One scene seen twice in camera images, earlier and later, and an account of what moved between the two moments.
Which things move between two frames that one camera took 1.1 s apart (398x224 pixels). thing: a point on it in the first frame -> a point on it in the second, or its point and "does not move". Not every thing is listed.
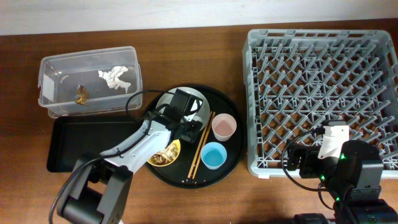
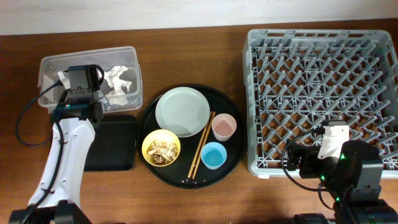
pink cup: x=223 y=126 does not move
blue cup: x=213 y=155 does not move
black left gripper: x=194 y=127 -> x=68 y=99
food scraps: x=165 y=155 does not move
